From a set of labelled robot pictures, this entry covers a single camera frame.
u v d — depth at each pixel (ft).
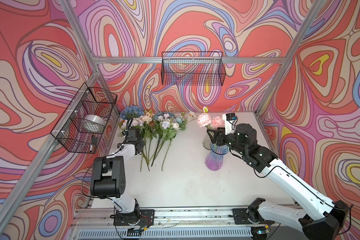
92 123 2.30
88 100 2.64
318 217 1.29
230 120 1.95
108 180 1.51
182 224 2.37
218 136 2.02
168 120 3.04
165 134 3.15
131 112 3.62
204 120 2.26
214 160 3.00
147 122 3.44
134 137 2.46
